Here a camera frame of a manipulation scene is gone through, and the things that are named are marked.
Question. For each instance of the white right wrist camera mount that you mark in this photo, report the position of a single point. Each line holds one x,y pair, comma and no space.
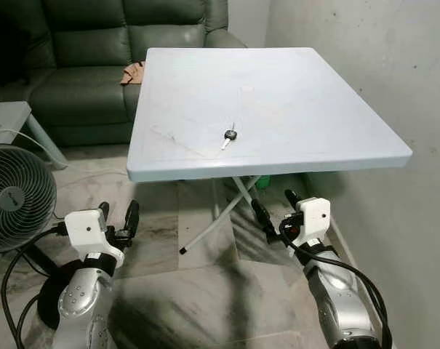
313,218

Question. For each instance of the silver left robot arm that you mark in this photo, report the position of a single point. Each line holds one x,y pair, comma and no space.
85,298

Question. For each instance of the brown crumpled cloth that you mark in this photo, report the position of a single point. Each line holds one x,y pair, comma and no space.
134,73

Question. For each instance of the small green plastic object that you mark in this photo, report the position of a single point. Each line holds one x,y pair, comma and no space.
262,183

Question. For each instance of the small grey side table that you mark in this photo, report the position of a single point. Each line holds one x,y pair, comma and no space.
5,116

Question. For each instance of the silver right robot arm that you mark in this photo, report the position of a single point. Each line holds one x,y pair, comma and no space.
343,305

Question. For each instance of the grey round floor fan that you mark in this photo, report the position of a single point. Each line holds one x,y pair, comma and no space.
16,196

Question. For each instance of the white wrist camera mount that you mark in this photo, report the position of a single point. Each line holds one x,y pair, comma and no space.
313,218
85,229

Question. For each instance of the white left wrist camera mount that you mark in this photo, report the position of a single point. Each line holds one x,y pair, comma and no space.
85,229

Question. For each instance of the dark green leather sofa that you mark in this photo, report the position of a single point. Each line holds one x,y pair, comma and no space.
81,43

